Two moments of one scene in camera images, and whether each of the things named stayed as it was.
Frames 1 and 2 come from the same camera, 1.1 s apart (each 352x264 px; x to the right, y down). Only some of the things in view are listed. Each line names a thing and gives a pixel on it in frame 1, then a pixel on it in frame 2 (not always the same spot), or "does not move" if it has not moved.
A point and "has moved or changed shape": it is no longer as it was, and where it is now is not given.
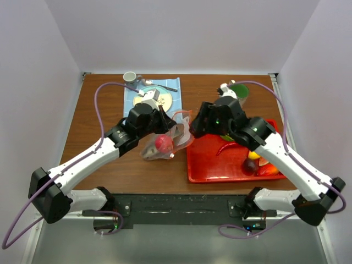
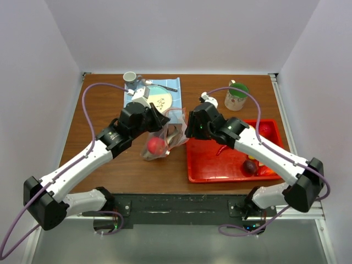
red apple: (163, 143) -> (156, 145)
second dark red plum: (249, 166) does not move
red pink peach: (268, 170) does not move
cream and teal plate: (164, 99) does not move
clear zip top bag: (179, 135) has moved or changed shape
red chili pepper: (225, 146) does not move
